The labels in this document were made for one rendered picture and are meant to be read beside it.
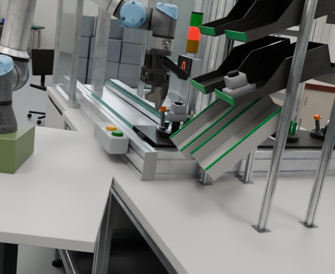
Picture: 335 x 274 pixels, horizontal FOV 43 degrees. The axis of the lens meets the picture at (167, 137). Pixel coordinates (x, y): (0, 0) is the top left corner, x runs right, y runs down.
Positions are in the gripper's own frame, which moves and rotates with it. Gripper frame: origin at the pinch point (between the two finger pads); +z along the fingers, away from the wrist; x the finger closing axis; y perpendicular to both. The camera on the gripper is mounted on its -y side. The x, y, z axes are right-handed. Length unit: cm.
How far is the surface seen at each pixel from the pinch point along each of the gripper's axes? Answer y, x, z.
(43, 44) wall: -118, -1036, 79
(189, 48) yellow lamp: -17.5, -17.5, -20.9
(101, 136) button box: 17.2, -8.5, 13.8
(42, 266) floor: 23, -71, 107
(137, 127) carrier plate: 3.6, -8.5, 9.9
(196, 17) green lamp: -18.1, -16.9, -32.7
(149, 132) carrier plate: 1.5, -1.6, 9.9
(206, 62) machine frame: -61, -78, -10
